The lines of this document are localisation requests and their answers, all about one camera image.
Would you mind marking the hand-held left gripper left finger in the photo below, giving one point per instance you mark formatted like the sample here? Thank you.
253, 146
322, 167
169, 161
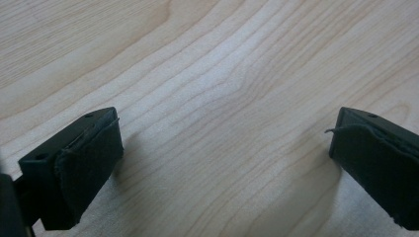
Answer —
75, 164

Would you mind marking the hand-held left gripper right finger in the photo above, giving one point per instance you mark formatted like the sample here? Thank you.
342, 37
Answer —
378, 158

